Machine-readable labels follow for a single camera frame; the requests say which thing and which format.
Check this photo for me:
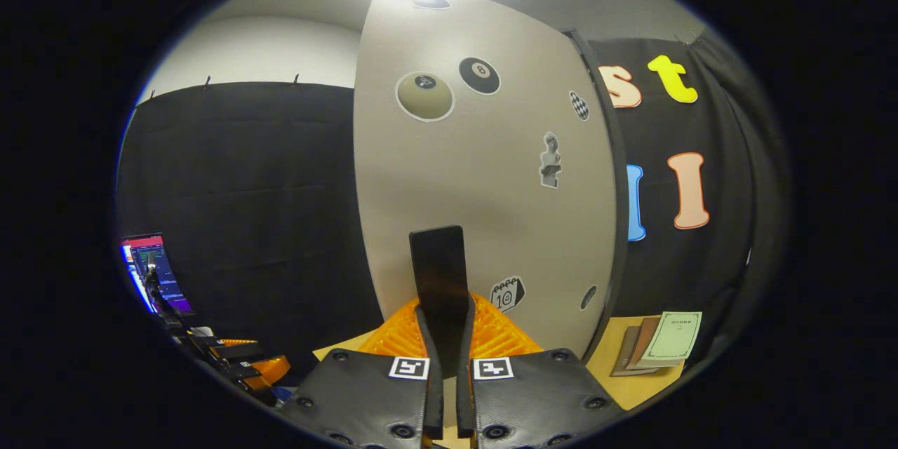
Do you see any black backdrop cloth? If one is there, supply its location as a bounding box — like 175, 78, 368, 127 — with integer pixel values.
116, 32, 790, 380

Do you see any grey cabinet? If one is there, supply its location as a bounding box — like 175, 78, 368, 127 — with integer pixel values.
565, 28, 632, 366

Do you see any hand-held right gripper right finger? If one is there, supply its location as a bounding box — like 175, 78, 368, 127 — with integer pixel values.
456, 293, 629, 449

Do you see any black cabinet door handle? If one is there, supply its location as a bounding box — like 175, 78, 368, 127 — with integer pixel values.
409, 226, 469, 380

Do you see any beige cabinet door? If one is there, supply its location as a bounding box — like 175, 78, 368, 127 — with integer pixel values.
353, 0, 618, 362

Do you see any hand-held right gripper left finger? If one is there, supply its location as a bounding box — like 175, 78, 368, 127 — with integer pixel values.
277, 295, 444, 449

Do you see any computer monitor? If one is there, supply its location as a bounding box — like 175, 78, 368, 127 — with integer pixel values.
119, 233, 194, 315

